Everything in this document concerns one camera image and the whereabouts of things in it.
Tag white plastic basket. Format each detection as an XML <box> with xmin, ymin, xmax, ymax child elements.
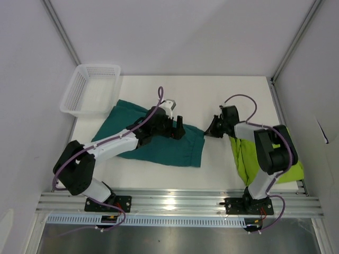
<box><xmin>59</xmin><ymin>63</ymin><xmax>121</xmax><ymax>118</ymax></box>

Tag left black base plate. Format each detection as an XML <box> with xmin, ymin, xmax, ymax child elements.
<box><xmin>84</xmin><ymin>195</ymin><xmax>132</xmax><ymax>213</ymax></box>

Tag aluminium frame post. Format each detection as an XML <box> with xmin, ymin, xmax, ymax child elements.
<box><xmin>40</xmin><ymin>0</ymin><xmax>81</xmax><ymax>66</ymax></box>
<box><xmin>269</xmin><ymin>0</ymin><xmax>326</xmax><ymax>83</ymax></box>

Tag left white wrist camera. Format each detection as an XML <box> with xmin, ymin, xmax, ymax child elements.
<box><xmin>159</xmin><ymin>99</ymin><xmax>176</xmax><ymax>119</ymax></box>

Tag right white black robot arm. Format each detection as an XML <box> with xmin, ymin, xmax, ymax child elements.
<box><xmin>204</xmin><ymin>105</ymin><xmax>298</xmax><ymax>214</ymax></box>

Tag right aluminium frame post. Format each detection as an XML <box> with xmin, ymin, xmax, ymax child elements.
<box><xmin>269</xmin><ymin>0</ymin><xmax>326</xmax><ymax>83</ymax></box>

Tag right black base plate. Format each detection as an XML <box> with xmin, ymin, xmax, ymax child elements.
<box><xmin>219</xmin><ymin>197</ymin><xmax>274</xmax><ymax>215</ymax></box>

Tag lime green shorts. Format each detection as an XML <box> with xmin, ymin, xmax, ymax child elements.
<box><xmin>229</xmin><ymin>123</ymin><xmax>305</xmax><ymax>186</ymax></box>

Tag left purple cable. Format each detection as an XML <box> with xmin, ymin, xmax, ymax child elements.
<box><xmin>51</xmin><ymin>86</ymin><xmax>165</xmax><ymax>233</ymax></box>

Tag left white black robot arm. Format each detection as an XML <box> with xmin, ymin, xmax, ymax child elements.
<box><xmin>52</xmin><ymin>106</ymin><xmax>185</xmax><ymax>212</ymax></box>

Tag white slotted cable duct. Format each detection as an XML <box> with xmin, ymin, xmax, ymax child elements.
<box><xmin>46</xmin><ymin>214</ymin><xmax>246</xmax><ymax>228</ymax></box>

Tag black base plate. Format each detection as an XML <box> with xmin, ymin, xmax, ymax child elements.
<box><xmin>84</xmin><ymin>195</ymin><xmax>132</xmax><ymax>213</ymax></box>
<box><xmin>219</xmin><ymin>197</ymin><xmax>274</xmax><ymax>215</ymax></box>

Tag teal green shorts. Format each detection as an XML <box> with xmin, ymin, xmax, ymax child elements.
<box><xmin>92</xmin><ymin>99</ymin><xmax>204</xmax><ymax>167</ymax></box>

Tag purple cable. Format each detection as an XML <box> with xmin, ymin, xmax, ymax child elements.
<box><xmin>224</xmin><ymin>94</ymin><xmax>295</xmax><ymax>235</ymax></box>
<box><xmin>51</xmin><ymin>86</ymin><xmax>165</xmax><ymax>233</ymax></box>

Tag aluminium mounting rail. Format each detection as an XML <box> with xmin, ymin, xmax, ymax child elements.
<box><xmin>36</xmin><ymin>189</ymin><xmax>324</xmax><ymax>219</ymax></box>

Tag left aluminium frame post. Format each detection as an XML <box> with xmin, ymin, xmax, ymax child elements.
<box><xmin>40</xmin><ymin>0</ymin><xmax>81</xmax><ymax>66</ymax></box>

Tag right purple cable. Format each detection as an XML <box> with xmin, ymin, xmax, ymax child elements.
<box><xmin>224</xmin><ymin>94</ymin><xmax>295</xmax><ymax>235</ymax></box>

